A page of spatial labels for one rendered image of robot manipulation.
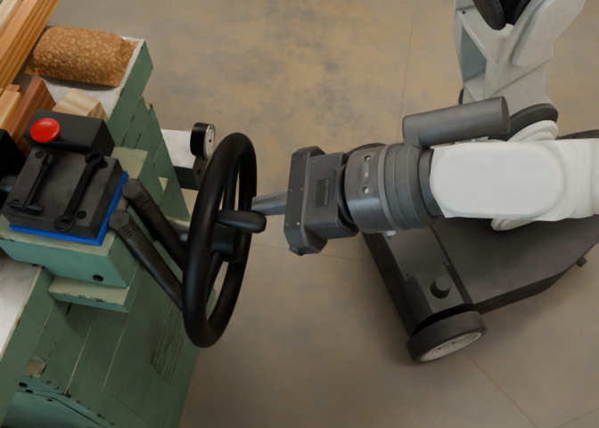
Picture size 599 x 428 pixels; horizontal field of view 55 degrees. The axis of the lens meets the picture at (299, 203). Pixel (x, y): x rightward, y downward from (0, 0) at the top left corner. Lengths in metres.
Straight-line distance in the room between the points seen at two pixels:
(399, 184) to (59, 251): 0.37
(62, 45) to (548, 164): 0.65
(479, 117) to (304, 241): 0.21
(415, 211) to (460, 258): 0.99
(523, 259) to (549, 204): 1.08
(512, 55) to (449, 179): 0.44
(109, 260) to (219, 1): 1.80
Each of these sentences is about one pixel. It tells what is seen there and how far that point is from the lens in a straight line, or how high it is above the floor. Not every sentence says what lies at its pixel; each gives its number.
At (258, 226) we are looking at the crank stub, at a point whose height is 0.93.
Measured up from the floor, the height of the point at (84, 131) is 1.01.
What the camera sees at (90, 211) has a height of 1.00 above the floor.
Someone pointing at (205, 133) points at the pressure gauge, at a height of 0.69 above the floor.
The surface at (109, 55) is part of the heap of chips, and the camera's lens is 0.87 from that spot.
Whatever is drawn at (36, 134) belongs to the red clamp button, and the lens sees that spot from 0.67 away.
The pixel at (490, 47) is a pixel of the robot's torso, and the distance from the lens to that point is 0.99.
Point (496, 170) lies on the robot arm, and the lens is 0.51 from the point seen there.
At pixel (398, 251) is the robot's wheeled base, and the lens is 1.48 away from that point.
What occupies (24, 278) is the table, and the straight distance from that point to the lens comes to 0.73.
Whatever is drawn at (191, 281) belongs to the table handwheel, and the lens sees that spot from 0.66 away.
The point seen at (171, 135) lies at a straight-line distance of 1.14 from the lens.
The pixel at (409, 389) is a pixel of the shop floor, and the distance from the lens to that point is 1.57.
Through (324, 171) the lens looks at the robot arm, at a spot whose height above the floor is 1.00.
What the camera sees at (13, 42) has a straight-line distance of 0.91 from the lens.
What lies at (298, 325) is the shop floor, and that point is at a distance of 1.59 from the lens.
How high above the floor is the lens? 1.51
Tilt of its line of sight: 60 degrees down
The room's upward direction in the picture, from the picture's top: straight up
